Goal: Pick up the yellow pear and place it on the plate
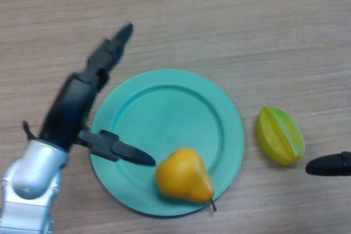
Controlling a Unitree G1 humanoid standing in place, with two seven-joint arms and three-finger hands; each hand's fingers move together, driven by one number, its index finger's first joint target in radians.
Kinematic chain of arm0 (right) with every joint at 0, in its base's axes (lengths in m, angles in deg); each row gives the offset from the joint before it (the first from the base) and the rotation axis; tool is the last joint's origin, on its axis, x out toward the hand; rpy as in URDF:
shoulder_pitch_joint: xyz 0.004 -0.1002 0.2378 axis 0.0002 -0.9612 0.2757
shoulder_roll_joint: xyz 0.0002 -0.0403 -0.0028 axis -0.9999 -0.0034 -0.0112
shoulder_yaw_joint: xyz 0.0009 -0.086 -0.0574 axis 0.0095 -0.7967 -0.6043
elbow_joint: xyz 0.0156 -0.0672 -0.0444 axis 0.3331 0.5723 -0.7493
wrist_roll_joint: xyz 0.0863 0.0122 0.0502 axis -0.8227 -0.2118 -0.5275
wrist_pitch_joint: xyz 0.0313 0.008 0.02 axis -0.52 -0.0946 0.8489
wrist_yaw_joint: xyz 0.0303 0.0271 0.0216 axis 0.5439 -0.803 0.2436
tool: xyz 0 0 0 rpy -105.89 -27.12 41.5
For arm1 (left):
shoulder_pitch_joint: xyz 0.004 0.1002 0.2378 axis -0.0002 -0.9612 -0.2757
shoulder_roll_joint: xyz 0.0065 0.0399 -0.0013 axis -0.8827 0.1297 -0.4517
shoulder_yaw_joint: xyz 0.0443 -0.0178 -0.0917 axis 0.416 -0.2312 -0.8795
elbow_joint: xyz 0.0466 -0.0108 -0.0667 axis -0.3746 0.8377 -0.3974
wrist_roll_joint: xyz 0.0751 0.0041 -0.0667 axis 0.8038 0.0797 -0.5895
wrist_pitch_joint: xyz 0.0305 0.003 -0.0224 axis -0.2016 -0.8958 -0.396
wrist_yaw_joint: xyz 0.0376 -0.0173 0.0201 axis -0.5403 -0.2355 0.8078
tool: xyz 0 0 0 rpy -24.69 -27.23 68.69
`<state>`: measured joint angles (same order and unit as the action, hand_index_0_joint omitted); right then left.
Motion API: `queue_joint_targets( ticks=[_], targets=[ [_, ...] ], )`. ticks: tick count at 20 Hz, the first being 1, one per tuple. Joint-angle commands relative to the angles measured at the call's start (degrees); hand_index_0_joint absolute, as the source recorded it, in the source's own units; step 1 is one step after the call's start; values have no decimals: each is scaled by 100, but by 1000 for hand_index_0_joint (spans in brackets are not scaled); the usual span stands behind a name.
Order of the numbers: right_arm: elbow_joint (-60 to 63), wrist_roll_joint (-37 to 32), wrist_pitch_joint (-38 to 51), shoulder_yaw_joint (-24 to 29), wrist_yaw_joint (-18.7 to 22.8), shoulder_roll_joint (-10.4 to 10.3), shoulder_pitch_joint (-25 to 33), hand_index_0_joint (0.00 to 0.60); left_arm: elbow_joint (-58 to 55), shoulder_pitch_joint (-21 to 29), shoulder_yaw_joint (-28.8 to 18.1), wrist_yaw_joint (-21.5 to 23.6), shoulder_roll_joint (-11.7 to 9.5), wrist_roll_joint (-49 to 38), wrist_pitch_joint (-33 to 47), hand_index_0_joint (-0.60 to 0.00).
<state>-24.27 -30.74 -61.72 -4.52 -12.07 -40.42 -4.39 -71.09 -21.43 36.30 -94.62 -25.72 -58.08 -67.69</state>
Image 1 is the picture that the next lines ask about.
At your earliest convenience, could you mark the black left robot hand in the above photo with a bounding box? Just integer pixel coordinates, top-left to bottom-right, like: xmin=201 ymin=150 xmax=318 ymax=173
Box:
xmin=38 ymin=22 xmax=156 ymax=167

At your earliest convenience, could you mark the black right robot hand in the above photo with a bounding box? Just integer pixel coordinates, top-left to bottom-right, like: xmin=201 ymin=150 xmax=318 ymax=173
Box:
xmin=305 ymin=151 xmax=351 ymax=177

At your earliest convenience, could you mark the yellow pear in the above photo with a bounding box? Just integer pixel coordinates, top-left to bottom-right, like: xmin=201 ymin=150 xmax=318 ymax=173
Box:
xmin=155 ymin=147 xmax=217 ymax=212

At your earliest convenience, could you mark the green round plate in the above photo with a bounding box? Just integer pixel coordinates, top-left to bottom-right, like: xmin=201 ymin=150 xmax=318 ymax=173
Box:
xmin=90 ymin=69 xmax=245 ymax=216

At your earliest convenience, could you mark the yellow-green starfruit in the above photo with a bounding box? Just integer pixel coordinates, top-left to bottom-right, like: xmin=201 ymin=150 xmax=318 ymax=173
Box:
xmin=256 ymin=106 xmax=305 ymax=167

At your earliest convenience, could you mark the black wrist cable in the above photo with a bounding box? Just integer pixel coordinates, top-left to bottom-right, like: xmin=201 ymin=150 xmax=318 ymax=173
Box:
xmin=21 ymin=121 xmax=37 ymax=139

